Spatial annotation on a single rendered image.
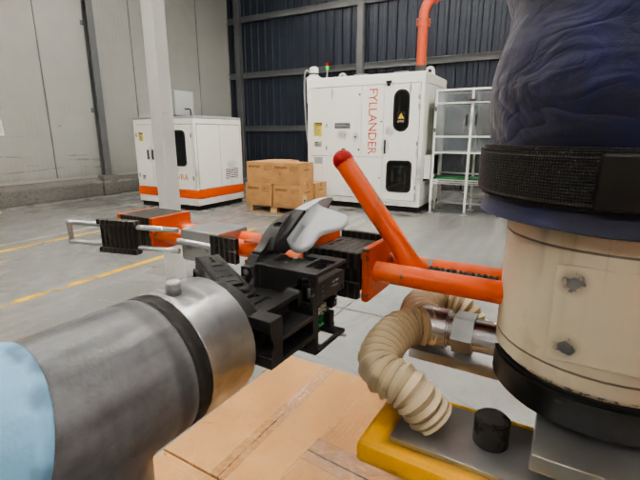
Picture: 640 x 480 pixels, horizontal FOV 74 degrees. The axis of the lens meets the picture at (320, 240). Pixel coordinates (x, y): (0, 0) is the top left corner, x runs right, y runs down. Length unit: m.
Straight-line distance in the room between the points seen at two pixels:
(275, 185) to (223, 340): 7.24
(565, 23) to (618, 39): 0.04
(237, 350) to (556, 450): 0.24
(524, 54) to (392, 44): 11.41
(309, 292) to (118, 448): 0.18
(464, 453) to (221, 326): 0.22
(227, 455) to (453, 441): 0.96
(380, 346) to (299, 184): 6.86
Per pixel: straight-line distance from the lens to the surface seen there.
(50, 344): 0.25
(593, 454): 0.39
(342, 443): 0.69
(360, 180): 0.46
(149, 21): 3.58
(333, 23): 12.56
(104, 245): 0.71
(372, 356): 0.40
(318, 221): 0.42
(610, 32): 0.33
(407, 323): 0.44
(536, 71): 0.34
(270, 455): 1.28
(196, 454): 1.32
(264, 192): 7.64
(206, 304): 0.28
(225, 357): 0.28
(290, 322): 0.33
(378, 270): 0.45
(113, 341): 0.25
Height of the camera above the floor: 1.38
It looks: 14 degrees down
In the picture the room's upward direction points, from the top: straight up
